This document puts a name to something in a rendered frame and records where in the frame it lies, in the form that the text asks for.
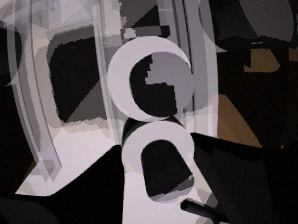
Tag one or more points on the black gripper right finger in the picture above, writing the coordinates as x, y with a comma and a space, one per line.
249, 182

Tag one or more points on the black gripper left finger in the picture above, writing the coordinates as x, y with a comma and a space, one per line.
94, 197

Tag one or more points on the tan rectangular block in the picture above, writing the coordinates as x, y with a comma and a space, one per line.
16, 160
258, 97

